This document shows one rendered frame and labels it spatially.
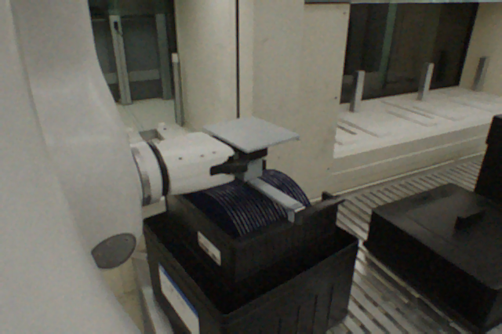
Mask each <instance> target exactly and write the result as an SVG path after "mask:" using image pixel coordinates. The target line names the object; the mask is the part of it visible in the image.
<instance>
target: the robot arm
mask: <svg viewBox="0 0 502 334"><path fill-rule="evenodd" d="M239 151H240V153H239V155H238V160H234V153H235V152H239ZM266 156H267V147H266V148H263V149H260V150H257V151H252V152H249V153H246V152H244V151H242V150H240V149H238V148H237V147H234V146H232V145H231V144H229V143H227V142H225V141H223V140H221V139H219V138H218V137H216V136H211V135H207V134H205V133H201V132H196V133H188V134H184V135H180V136H175V137H172V138H169V139H166V140H162V141H159V142H157V143H153V142H151V141H149V142H145V141H143V140H137V141H134V140H133V141H129V140H128V137H127V135H126V131H125V128H124V125H123V123H122V120H121V118H120V115H119V113H118V110H117V107H116V106H115V100H114V98H113V96H112V94H111V91H110V89H109V88H108V85H107V83H106V81H105V78H104V76H103V73H102V71H101V69H100V65H99V63H98V59H97V57H96V50H95V46H94V37H93V29H92V24H91V19H90V15H89V6H88V2H87V0H0V334H142V332H141V331H140V330H139V329H138V328H137V326H136V325H135V323H134V322H133V320H132V319H131V318H130V316H129V315H128V314H127V313H126V311H125V310H124V308H123V307H122V305H121V304H120V303H119V302H118V300H117V299H116V297H115V295H114V294H113V292H112V291H111V289H110V287H109V286H108V284H107V282H106V281H105V279H104V277H103V275H102V274H101V273H100V272H101V271H106V270H113V269H115V268H118V267H120V266H121V265H123V264H124V263H125V262H126V261H128V260H129V259H130V258H131V257H132V256H133V255H134V254H135V252H136V250H137V249H138V247H139V244H140V241H141V237H142V233H143V213H142V207H143V206H145V205H150V204H153V203H156V202H158V201H160V200H161V198H162V197H165V196H166V195H167V194H168V195H177V194H186V193H191V192H195V191H201V190H205V189H208V188H211V187H216V186H219V185H222V184H225V183H229V182H231V181H233V180H234V179H235V175H234V174H233V173H235V172H247V171H248V169H247V164H249V162H250V161H253V160H256V159H258V158H263V157H266ZM226 160H227V162H226Z"/></svg>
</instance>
